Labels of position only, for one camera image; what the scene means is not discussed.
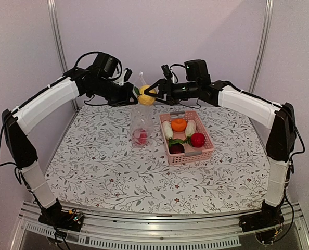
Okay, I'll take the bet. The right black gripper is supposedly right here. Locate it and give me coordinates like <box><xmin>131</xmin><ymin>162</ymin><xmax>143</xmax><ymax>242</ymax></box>
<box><xmin>144</xmin><ymin>79</ymin><xmax>199</xmax><ymax>106</ymax></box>

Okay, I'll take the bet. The aluminium front rail frame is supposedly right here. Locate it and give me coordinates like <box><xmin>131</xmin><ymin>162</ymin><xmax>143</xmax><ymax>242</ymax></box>
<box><xmin>10</xmin><ymin>202</ymin><xmax>309</xmax><ymax>249</ymax></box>

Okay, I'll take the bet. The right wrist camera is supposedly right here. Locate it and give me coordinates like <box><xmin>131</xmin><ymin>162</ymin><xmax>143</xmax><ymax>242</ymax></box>
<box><xmin>161</xmin><ymin>65</ymin><xmax>178</xmax><ymax>83</ymax></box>

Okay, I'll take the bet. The clear zip top bag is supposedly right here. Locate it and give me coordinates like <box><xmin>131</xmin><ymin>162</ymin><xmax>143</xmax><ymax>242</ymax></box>
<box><xmin>130</xmin><ymin>72</ymin><xmax>154</xmax><ymax>147</ymax></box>

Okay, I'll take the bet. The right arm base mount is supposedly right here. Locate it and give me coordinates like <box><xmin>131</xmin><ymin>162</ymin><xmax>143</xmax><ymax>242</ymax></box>
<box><xmin>239</xmin><ymin>211</ymin><xmax>284</xmax><ymax>245</ymax></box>

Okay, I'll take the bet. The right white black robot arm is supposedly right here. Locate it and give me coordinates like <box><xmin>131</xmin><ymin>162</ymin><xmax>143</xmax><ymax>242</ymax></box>
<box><xmin>144</xmin><ymin>59</ymin><xmax>301</xmax><ymax>207</ymax></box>

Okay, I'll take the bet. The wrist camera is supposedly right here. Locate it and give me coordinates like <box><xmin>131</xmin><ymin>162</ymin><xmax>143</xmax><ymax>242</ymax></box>
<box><xmin>161</xmin><ymin>65</ymin><xmax>178</xmax><ymax>83</ymax></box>
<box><xmin>118</xmin><ymin>68</ymin><xmax>133</xmax><ymax>86</ymax></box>

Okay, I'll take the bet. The left aluminium vertical post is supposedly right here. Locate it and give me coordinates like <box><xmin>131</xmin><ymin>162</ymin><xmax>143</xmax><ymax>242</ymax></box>
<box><xmin>46</xmin><ymin>0</ymin><xmax>79</xmax><ymax>110</ymax></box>

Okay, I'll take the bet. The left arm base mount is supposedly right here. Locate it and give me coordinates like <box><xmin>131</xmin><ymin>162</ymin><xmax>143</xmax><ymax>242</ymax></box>
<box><xmin>38</xmin><ymin>208</ymin><xmax>84</xmax><ymax>232</ymax></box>

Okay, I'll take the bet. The aluminium vertical post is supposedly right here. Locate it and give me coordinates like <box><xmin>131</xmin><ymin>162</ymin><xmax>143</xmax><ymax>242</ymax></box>
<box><xmin>46</xmin><ymin>0</ymin><xmax>79</xmax><ymax>110</ymax></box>
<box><xmin>249</xmin><ymin>0</ymin><xmax>274</xmax><ymax>93</ymax></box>

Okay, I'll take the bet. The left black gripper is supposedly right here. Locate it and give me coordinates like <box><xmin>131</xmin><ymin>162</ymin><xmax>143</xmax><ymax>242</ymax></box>
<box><xmin>89</xmin><ymin>76</ymin><xmax>139</xmax><ymax>107</ymax></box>

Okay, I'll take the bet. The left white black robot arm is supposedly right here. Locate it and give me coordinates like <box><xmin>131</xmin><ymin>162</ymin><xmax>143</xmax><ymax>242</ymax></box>
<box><xmin>0</xmin><ymin>52</ymin><xmax>138</xmax><ymax>226</ymax></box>

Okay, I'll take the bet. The orange tangerine toy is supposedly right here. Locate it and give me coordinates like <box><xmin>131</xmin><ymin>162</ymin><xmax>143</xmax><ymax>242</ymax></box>
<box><xmin>171</xmin><ymin>118</ymin><xmax>187</xmax><ymax>132</ymax></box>

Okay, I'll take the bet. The red apple toy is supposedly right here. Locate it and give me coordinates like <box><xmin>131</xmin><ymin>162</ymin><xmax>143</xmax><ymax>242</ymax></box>
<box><xmin>190</xmin><ymin>133</ymin><xmax>205</xmax><ymax>148</ymax></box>

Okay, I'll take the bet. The right aluminium vertical post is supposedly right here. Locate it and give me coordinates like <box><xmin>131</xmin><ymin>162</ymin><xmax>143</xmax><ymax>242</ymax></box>
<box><xmin>249</xmin><ymin>0</ymin><xmax>274</xmax><ymax>93</ymax></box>

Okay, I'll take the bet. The yellow lemon toy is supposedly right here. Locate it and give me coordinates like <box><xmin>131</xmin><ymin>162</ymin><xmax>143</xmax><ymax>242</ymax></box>
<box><xmin>134</xmin><ymin>85</ymin><xmax>156</xmax><ymax>106</ymax></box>

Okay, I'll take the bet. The floral patterned table mat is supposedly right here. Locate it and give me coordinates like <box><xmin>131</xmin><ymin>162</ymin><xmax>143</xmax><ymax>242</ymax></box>
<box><xmin>46</xmin><ymin>105</ymin><xmax>269</xmax><ymax>214</ymax></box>

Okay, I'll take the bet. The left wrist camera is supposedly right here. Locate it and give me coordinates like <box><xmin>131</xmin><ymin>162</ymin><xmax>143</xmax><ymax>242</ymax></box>
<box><xmin>118</xmin><ymin>68</ymin><xmax>133</xmax><ymax>86</ymax></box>

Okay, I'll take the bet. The white radish toy left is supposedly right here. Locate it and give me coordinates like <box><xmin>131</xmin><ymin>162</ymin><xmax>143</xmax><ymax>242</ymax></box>
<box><xmin>162</xmin><ymin>121</ymin><xmax>174</xmax><ymax>140</ymax></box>

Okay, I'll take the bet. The pink perforated plastic basket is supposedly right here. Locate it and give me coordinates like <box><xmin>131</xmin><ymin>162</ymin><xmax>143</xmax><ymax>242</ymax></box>
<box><xmin>159</xmin><ymin>110</ymin><xmax>214</xmax><ymax>165</ymax></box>

